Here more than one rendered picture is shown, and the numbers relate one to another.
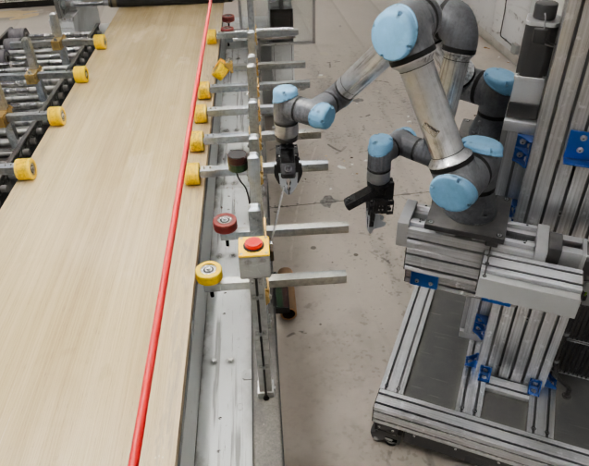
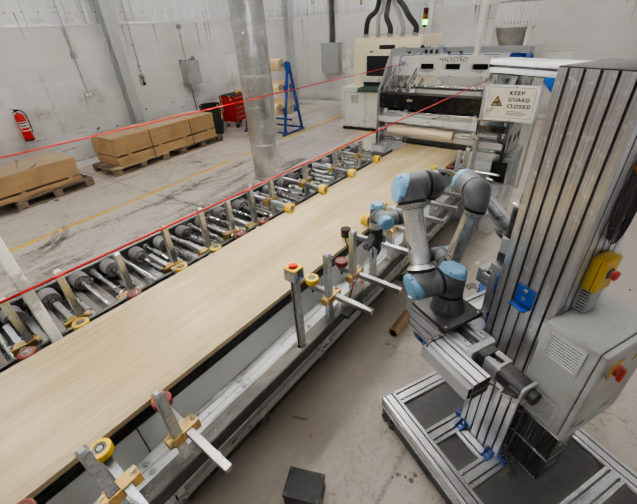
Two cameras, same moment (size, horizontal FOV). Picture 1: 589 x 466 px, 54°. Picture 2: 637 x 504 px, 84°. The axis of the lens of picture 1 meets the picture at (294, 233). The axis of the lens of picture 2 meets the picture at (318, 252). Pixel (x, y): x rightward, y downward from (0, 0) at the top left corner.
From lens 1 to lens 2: 93 cm
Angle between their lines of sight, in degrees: 35
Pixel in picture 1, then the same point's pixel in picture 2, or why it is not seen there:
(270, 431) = (287, 360)
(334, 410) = (376, 392)
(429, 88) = (411, 222)
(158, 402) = (242, 316)
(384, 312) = not seen: hidden behind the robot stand
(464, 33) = (473, 200)
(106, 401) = (229, 306)
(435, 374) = (433, 406)
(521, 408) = (469, 458)
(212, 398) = (287, 336)
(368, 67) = not seen: hidden behind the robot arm
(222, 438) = (275, 353)
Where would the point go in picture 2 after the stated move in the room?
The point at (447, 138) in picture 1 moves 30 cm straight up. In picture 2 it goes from (415, 254) to (423, 186)
